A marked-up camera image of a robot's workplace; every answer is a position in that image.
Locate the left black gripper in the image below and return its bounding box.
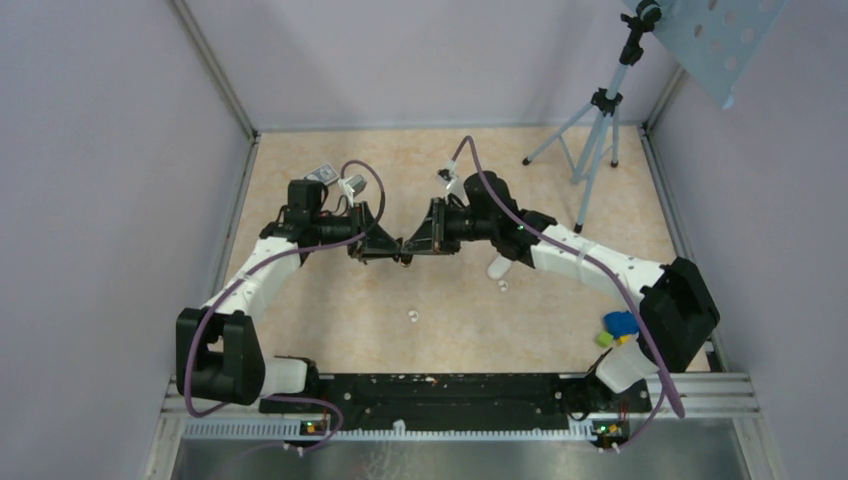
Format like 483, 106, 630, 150
311, 200, 403, 261

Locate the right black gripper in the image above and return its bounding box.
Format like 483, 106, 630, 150
403, 199, 497, 257

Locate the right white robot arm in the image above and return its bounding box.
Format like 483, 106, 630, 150
401, 171, 720, 412

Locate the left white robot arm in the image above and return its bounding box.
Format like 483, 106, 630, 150
176, 180, 402, 414

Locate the white charging case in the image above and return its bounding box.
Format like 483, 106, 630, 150
486, 256, 513, 280

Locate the card deck box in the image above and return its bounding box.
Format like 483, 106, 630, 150
303, 163, 339, 185

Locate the green cube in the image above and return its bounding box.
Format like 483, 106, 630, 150
595, 331, 615, 348

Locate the blue toy block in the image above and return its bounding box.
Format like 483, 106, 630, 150
602, 311, 640, 339

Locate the light blue tripod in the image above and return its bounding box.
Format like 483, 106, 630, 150
521, 0, 664, 233

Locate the perforated blue panel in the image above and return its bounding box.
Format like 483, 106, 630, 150
623, 0, 786, 109

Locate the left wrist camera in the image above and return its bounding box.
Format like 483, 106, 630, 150
338, 174, 367, 201

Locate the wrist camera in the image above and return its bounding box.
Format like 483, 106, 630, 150
338, 174, 367, 201
436, 160, 461, 196

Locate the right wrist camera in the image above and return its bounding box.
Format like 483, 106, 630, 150
436, 160, 461, 196

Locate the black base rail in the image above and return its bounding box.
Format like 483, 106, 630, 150
258, 373, 652, 432

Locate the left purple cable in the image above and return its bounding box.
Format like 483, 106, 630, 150
182, 158, 387, 455

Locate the purple cable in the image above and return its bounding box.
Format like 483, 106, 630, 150
450, 135, 687, 452
182, 158, 387, 455

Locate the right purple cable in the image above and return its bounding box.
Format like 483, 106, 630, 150
450, 135, 687, 452

